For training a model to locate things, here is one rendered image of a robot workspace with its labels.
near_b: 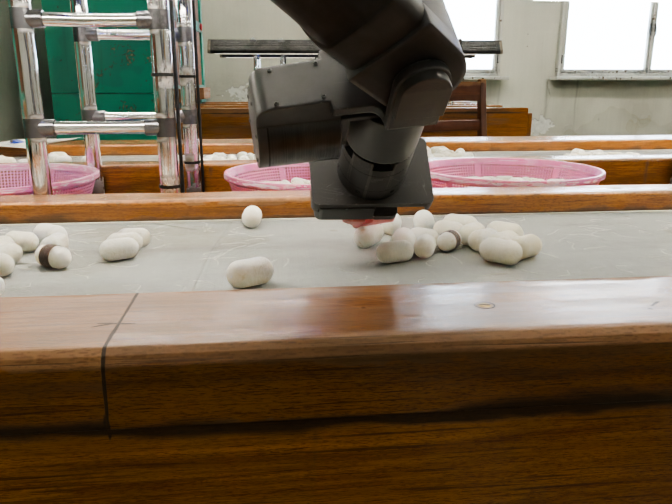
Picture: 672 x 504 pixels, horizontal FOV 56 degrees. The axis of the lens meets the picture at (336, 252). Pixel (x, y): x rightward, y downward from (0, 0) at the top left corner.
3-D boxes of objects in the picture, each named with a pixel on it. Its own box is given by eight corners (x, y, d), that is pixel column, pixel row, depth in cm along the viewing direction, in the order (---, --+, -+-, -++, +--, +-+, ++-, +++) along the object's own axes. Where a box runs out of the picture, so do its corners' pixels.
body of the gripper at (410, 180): (307, 148, 56) (312, 96, 49) (420, 148, 57) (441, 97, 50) (310, 215, 53) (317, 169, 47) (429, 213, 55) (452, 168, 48)
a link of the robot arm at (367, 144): (446, 113, 42) (425, 46, 45) (346, 125, 41) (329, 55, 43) (423, 166, 49) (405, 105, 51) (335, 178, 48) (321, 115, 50)
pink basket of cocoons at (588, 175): (636, 250, 85) (645, 179, 82) (440, 256, 82) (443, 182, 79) (550, 211, 110) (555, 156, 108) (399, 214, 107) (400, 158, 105)
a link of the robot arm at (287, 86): (462, 73, 36) (423, -33, 40) (262, 94, 34) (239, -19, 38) (418, 184, 47) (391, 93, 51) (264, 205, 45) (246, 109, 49)
